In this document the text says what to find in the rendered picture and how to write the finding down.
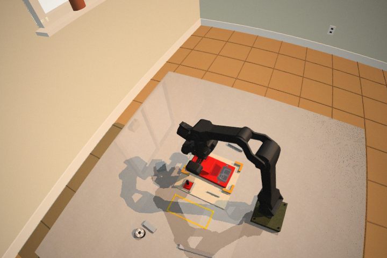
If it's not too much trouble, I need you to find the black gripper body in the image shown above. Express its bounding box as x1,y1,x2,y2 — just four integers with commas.
185,140,218,176

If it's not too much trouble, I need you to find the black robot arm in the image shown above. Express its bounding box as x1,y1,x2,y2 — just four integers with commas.
177,119,284,219

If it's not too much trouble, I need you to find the small white toy wheel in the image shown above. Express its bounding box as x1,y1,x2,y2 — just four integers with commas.
135,228,146,238

